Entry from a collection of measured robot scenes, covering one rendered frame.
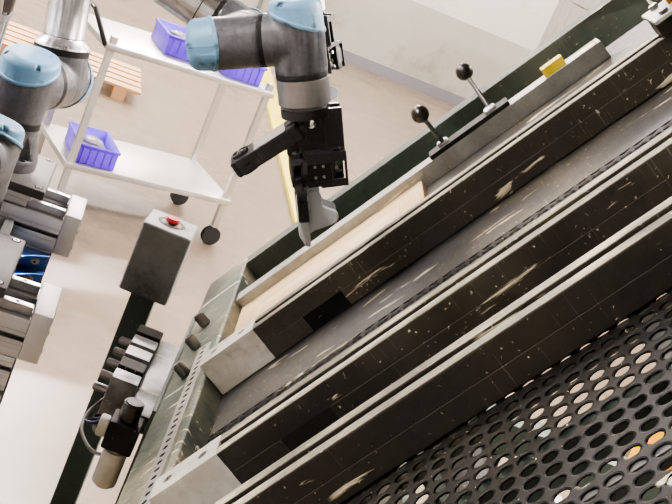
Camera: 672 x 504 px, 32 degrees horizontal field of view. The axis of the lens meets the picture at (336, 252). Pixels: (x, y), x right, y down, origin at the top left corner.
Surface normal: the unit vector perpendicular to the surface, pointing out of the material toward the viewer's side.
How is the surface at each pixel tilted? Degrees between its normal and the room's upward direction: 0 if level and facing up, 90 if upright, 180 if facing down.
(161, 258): 90
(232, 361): 90
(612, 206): 90
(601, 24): 90
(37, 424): 0
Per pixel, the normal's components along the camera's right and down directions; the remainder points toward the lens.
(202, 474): -0.04, 0.29
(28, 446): 0.39, -0.88
